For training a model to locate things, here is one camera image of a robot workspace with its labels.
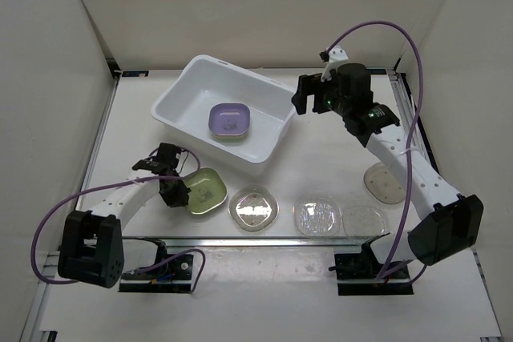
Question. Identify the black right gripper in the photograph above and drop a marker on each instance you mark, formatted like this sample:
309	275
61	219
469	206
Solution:
307	86

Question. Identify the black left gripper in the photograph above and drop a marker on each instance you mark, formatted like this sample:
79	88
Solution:
178	198

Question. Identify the green panda plate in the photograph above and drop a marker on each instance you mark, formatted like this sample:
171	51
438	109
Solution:
207	191

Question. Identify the purple panda plate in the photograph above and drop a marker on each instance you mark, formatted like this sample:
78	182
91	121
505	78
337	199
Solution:
229	120

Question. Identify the yellow panda plate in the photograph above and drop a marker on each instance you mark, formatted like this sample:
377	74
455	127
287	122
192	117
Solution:
230	139

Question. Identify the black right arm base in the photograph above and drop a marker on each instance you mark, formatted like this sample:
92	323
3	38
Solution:
359	277

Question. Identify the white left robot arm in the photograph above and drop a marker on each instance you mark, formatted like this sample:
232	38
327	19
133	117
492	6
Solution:
92	244

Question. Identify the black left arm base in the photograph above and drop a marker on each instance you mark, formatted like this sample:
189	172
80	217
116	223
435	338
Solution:
147	269

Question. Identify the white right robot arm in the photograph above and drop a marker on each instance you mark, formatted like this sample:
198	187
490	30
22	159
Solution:
449	220

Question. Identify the white plastic bin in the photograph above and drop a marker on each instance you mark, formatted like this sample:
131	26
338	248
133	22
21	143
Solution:
184	109

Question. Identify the blue label right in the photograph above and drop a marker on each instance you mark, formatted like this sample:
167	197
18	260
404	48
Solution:
376	71

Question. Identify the blue label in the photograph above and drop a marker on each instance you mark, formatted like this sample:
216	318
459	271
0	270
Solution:
376	71
135	73

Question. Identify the clear iridescent square plate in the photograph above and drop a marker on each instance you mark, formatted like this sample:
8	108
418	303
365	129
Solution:
253	208

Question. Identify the clear smoky oval plate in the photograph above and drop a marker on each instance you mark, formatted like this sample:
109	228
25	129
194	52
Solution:
382	185

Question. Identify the blue label left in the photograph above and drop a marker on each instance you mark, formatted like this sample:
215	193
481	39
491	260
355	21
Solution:
135	73

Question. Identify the clear textured glass plate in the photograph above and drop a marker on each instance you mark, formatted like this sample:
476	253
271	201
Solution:
317	216

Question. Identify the clear frosted flat plate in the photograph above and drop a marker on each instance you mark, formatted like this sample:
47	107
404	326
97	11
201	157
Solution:
363	222

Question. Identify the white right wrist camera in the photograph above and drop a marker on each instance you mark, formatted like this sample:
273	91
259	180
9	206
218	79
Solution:
332	59

